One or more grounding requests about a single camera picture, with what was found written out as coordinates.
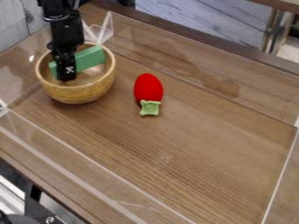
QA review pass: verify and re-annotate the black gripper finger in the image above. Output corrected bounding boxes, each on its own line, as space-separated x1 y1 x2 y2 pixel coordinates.
55 56 77 81

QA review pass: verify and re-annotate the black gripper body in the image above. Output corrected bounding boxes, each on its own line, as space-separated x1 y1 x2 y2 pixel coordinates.
46 11 85 60

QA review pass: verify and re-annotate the green block stick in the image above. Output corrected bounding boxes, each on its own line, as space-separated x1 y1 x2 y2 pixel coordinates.
50 45 107 80

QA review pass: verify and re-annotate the brown wooden bowl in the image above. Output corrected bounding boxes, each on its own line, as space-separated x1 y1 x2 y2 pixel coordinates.
35 42 117 104

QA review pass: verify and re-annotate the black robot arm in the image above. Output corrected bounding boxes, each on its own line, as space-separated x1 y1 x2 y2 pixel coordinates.
38 0 85 81

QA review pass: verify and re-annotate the red plush strawberry toy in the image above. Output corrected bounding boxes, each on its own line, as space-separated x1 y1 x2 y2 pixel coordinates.
134 73 165 116

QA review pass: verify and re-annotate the metal table leg background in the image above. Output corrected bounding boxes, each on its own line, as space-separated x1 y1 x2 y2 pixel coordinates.
262 9 296 55

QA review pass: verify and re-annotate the clear acrylic corner bracket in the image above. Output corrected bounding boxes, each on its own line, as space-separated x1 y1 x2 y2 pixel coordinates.
83 12 114 45

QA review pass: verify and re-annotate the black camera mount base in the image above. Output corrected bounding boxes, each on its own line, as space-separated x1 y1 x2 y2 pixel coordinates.
0 179 67 224

